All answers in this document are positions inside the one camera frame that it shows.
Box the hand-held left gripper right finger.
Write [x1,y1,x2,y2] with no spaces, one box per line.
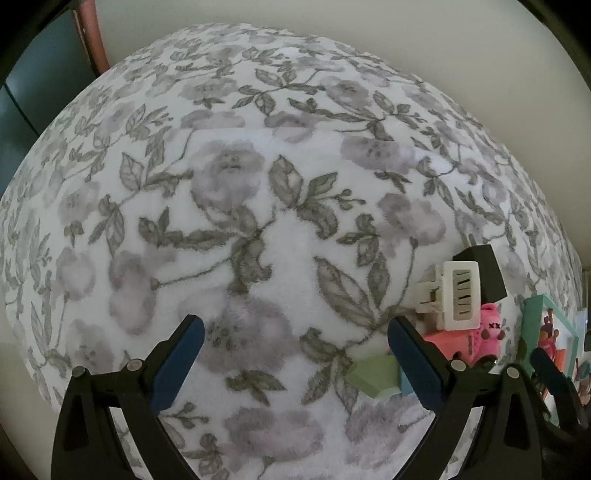
[387,316,541,480]

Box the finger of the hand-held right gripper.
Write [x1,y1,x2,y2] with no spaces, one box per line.
[530,347,591,437]

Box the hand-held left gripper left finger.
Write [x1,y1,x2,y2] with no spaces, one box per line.
[52,314,206,480]

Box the teal picture book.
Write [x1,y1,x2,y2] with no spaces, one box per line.
[522,295,591,425]

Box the light green block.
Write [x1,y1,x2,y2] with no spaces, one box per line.
[345,354,402,400]

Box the pink pig toy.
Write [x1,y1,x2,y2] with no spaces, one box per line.
[422,302,509,365]

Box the white hair claw clip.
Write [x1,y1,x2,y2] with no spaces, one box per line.
[413,261,485,332]

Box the black charger plug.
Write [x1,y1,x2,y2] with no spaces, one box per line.
[452,235,508,301]

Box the grey floral blanket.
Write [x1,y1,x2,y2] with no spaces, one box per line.
[0,23,583,480]

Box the dark teal cabinet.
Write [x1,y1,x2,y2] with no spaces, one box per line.
[0,9,100,195]

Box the reddish wooden post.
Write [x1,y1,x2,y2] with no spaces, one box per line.
[76,0,109,75]

